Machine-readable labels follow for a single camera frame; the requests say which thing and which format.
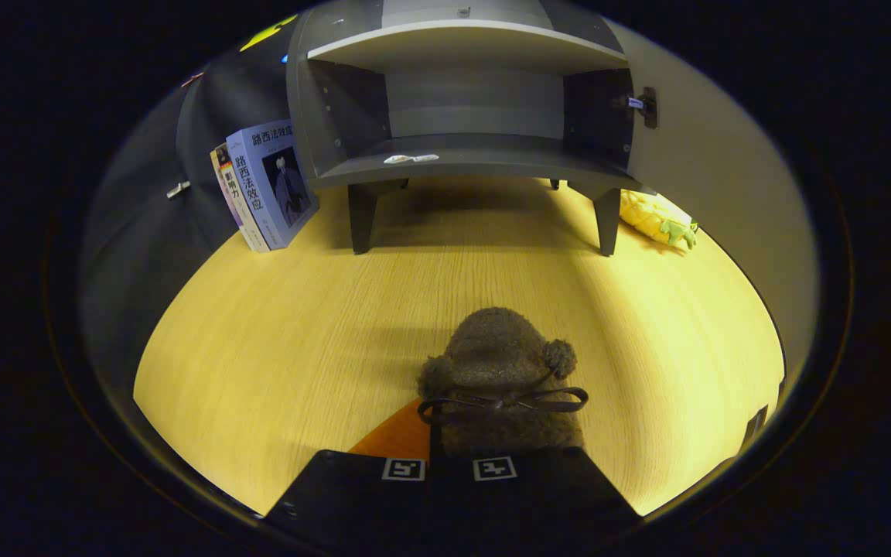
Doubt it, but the grey shoe cabinet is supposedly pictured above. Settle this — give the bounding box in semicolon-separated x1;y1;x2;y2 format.
285;0;647;257

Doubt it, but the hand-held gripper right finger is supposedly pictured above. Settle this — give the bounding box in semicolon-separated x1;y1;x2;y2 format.
428;445;642;542

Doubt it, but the yellow plush toy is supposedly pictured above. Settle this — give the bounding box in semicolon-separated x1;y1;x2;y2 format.
619;190;700;251

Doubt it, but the black door handle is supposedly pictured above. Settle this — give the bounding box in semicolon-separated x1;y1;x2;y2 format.
741;404;770;459

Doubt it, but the white book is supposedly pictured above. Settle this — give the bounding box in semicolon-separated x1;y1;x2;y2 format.
210;142;270;254

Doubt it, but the brown fuzzy shoe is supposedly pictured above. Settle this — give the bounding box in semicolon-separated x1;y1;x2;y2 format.
417;307;590;457

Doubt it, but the black backdrop cloth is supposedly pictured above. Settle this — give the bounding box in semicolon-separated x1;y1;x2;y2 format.
82;12;303;403

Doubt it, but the blue book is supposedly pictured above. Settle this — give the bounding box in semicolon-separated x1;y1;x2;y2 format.
226;118;320;251

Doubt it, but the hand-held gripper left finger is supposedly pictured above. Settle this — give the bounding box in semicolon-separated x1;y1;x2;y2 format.
264;398;431;542

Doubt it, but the black door hinge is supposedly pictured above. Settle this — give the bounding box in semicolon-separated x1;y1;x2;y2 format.
628;87;659;129

